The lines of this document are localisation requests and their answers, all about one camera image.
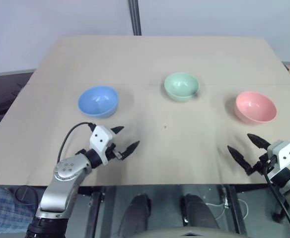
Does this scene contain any green plastic bowl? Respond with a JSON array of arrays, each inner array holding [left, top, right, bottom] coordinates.
[[163, 71, 200, 103]]

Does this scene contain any pink-red plastic bowl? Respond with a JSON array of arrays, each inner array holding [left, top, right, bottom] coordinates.
[[235, 91, 278, 124]]

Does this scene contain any white floor cable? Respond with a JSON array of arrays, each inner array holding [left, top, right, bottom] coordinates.
[[206, 197, 250, 221]]

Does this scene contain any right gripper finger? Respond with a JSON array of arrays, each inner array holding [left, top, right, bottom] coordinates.
[[227, 145, 252, 175], [247, 133, 271, 150]]

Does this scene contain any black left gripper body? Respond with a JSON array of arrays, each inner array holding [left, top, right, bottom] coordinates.
[[105, 143, 126, 161]]

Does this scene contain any blue plaid cloth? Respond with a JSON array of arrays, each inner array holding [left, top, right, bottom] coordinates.
[[0, 185, 40, 238]]

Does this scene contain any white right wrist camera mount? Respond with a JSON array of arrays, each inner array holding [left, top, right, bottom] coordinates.
[[266, 140, 290, 172]]

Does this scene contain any black round disc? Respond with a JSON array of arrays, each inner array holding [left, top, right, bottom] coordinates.
[[15, 186, 37, 206]]

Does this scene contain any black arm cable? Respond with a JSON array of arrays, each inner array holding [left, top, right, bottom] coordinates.
[[263, 158, 290, 238], [57, 121, 96, 163]]

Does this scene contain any blue plastic bowl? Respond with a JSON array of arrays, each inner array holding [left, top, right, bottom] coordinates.
[[77, 85, 119, 119]]

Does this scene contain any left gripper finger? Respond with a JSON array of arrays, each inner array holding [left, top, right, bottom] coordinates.
[[121, 140, 142, 160], [111, 125, 125, 136]]

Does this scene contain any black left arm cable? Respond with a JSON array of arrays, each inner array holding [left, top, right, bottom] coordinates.
[[57, 121, 96, 163]]

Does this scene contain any black table frame leg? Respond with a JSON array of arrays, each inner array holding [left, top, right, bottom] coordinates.
[[218, 184, 245, 236], [88, 185, 116, 238]]

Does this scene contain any dark rounded shape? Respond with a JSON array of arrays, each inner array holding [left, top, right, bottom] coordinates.
[[121, 194, 152, 234], [181, 194, 220, 232]]

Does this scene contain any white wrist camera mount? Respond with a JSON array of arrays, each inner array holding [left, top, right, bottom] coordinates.
[[89, 125, 114, 165], [266, 140, 290, 172]]

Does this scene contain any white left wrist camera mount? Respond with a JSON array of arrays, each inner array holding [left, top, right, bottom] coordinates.
[[89, 125, 114, 165]]

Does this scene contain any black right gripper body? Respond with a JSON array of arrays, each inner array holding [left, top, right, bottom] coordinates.
[[248, 151, 277, 175]]

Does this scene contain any grey vertical post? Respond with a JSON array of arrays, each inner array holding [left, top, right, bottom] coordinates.
[[128, 0, 143, 36]]

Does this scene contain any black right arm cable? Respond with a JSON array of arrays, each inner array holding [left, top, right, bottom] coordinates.
[[263, 158, 290, 238]]

